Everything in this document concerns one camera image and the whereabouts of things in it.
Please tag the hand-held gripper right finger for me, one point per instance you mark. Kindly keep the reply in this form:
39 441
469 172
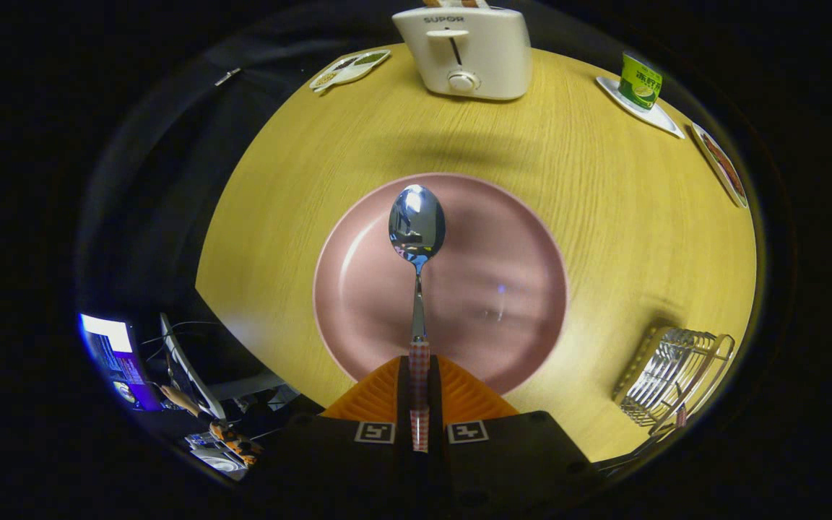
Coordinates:
503 469

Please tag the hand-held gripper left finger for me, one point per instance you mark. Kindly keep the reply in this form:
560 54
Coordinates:
344 469

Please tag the orange hand-held gripper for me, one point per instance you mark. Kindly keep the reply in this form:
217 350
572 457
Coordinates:
235 440

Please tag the pink round plate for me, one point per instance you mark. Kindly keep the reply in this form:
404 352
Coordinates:
503 289

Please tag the white monitor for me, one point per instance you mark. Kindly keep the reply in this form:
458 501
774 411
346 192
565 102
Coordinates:
188 368

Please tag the lit computer screen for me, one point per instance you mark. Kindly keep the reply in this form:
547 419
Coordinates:
109 347

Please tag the plate of food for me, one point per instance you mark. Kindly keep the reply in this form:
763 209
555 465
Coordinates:
723 166

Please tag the white square coaster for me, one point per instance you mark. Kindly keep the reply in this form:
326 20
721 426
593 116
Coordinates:
665 124

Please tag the white divided snack tray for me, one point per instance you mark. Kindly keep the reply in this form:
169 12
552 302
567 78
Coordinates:
351 68

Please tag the green label drink bottle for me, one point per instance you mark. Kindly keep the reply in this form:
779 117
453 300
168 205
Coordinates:
640 83

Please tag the small silver clip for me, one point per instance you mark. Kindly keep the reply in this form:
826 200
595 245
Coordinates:
227 76

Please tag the white toaster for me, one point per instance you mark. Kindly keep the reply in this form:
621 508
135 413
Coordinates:
488 50

